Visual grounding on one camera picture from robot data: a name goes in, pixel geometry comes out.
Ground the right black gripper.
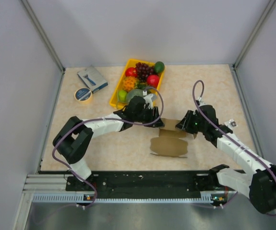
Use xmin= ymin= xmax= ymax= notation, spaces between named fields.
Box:
xmin=175 ymin=110 xmax=207 ymax=134

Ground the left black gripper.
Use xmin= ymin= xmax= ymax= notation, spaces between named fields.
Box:
xmin=133 ymin=105 xmax=165 ymax=128

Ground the brown cardboard paper box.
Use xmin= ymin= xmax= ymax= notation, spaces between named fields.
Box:
xmin=150 ymin=118 xmax=197 ymax=158

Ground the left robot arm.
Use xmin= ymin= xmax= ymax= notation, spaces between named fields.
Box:
xmin=52 ymin=93 xmax=164 ymax=190

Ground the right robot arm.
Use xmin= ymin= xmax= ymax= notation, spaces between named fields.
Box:
xmin=175 ymin=105 xmax=276 ymax=214

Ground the razor package box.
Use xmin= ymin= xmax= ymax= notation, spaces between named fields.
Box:
xmin=77 ymin=66 xmax=108 ymax=93

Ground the green cantaloupe melon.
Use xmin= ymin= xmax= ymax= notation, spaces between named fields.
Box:
xmin=126 ymin=89 xmax=144 ymax=103

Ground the yellow plastic tray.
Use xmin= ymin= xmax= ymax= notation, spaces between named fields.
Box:
xmin=109 ymin=58 xmax=165 ymax=109

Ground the orange pineapple fruit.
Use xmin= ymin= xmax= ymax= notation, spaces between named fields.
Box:
xmin=121 ymin=77 xmax=147 ymax=92

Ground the red pomegranate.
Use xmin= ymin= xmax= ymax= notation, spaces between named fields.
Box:
xmin=146 ymin=75 xmax=160 ymax=88

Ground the small white tag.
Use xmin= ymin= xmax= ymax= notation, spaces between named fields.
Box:
xmin=225 ymin=119 xmax=238 ymax=130

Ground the dark red grape bunch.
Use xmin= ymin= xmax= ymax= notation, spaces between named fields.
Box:
xmin=135 ymin=62 xmax=155 ymax=82

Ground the red apple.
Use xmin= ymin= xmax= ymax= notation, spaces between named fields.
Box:
xmin=125 ymin=67 xmax=138 ymax=78

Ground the green avocado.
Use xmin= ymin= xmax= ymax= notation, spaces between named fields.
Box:
xmin=154 ymin=61 xmax=165 ymax=74

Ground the masking tape roll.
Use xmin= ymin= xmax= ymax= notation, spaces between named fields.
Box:
xmin=74 ymin=88 xmax=93 ymax=104

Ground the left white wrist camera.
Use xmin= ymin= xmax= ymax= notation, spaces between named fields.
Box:
xmin=143 ymin=90 xmax=157 ymax=109

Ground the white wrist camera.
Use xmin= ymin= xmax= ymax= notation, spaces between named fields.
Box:
xmin=197 ymin=97 xmax=206 ymax=106
xmin=143 ymin=90 xmax=157 ymax=109

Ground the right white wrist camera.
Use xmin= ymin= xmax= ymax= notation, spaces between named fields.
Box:
xmin=197 ymin=97 xmax=206 ymax=106

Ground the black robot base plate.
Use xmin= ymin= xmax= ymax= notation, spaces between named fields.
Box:
xmin=65 ymin=171 xmax=228 ymax=199

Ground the grey slotted cable duct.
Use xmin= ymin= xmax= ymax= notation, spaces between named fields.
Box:
xmin=32 ymin=191 xmax=224 ymax=204

